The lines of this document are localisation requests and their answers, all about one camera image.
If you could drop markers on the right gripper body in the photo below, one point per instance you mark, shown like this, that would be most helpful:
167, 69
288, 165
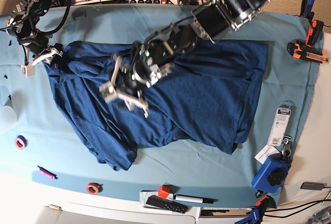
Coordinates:
47, 55

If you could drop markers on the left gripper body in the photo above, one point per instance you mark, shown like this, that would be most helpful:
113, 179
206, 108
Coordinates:
115, 88

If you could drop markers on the dark blue t-shirt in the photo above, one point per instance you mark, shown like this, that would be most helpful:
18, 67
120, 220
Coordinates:
210, 96

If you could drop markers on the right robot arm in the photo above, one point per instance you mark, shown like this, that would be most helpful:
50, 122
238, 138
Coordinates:
22, 25

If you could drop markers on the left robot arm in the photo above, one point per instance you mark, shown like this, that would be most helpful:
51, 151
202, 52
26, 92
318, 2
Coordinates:
153, 59

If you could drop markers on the white paper roll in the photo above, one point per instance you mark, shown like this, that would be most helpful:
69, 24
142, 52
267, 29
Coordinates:
8, 117

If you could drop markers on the purple tape roll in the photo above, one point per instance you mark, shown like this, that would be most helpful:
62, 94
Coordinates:
21, 142

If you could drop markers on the light blue table cloth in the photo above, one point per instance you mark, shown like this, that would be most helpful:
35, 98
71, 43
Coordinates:
192, 168

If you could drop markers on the red tape roll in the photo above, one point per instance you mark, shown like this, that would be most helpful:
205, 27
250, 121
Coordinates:
94, 188

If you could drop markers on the power strip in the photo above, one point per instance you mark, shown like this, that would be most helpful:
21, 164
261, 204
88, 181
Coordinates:
143, 2

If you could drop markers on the pink pen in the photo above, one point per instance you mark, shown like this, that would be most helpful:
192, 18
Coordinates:
46, 173

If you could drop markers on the orange red cube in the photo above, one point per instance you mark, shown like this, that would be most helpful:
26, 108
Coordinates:
164, 191

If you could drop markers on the white black marker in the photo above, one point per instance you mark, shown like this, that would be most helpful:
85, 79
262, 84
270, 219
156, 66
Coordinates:
193, 199

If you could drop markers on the black remote control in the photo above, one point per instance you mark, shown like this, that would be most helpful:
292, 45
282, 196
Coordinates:
168, 205

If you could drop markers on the white paper card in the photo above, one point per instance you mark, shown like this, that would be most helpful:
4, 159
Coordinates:
265, 152

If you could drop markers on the white blister pack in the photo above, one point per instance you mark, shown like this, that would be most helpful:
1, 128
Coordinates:
280, 123

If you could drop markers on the blue box with knob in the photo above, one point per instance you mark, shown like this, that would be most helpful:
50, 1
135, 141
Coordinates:
271, 175

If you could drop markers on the metal keys carabiner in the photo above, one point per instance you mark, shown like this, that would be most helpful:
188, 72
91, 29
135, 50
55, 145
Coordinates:
286, 152

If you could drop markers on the blue orange clamp bottom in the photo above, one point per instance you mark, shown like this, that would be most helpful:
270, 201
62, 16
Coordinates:
256, 215

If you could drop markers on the orange black utility clamp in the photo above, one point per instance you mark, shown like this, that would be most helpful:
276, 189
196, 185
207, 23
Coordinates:
305, 50

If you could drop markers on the grey adapter box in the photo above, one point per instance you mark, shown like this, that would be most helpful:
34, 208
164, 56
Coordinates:
312, 186

